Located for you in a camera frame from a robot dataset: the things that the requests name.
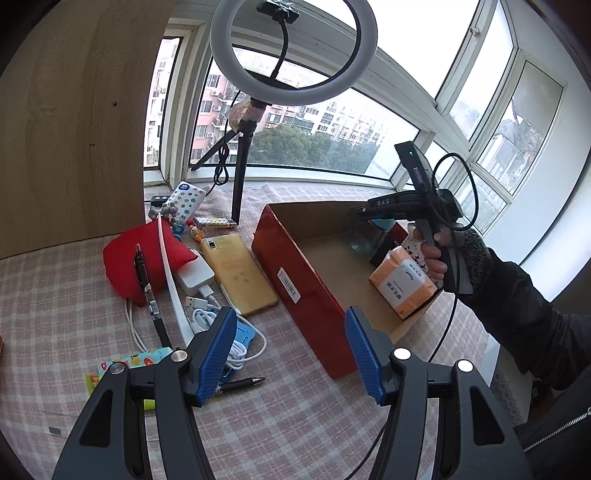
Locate teal-capped clear bottle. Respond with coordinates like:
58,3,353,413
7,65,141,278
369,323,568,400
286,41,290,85
348,217,400,268

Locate red cardboard box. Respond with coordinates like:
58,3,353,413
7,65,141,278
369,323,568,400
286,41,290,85
250,200,444,380

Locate beige paper tag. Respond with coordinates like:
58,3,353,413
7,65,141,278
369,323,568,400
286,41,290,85
228,102,254,132

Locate black phone holder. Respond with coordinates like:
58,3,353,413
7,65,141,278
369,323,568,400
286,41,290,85
256,0,298,88

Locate black ring light cable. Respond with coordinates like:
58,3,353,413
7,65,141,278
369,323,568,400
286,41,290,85
150,90,245,208

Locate white red-print tissue box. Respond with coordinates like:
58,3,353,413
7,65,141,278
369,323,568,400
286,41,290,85
399,224,441,280

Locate pink checked tablecloth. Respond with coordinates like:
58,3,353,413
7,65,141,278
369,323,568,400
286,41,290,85
0,182,490,480

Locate small toy keychain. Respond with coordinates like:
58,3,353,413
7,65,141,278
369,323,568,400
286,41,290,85
173,217,206,241

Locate fruit-print packet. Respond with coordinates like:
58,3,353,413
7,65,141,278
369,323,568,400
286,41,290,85
84,347,177,394

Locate yellow smartphone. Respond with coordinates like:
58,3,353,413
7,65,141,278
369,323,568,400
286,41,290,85
199,233,280,317

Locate white window frame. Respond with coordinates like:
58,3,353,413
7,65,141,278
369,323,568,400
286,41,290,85
143,0,591,278

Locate white flat band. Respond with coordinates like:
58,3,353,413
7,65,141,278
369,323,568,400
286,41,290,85
157,213,195,349

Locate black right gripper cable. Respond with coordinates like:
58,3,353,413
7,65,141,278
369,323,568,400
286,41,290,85
365,152,478,480

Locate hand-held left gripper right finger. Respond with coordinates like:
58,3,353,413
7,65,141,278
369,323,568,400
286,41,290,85
344,305,534,480

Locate person's black jacket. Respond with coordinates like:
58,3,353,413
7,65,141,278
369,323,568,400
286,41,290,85
510,369,591,480

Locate white ring light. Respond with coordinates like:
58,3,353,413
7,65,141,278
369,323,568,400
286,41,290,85
210,0,377,104

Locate wooden cabinet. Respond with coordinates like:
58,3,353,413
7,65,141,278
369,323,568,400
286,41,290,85
0,0,218,261

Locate red pouch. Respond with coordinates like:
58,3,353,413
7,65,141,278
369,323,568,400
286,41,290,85
102,220,200,308

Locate white charger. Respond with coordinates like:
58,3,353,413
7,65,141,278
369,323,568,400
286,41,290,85
177,262,217,294

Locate person's right forearm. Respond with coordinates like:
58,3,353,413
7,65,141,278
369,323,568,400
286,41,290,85
457,249,591,393

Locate person's right hand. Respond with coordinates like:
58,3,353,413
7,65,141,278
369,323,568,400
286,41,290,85
421,228,494,296

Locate white cable bundle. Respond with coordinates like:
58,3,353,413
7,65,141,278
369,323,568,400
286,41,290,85
122,284,269,370

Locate polka-dot tissue pack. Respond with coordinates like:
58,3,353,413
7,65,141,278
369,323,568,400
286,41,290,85
164,181,208,222

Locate blue case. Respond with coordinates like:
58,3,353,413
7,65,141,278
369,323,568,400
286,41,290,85
228,320,258,365

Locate black red pen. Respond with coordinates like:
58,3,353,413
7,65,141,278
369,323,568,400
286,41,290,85
134,244,172,349

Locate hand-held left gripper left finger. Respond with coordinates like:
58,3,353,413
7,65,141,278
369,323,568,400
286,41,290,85
52,305,238,480

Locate black tripod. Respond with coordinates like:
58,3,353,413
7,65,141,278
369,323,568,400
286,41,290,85
189,99,269,227

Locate orange tissue pack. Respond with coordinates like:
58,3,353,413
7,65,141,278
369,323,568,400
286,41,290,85
368,246,438,320

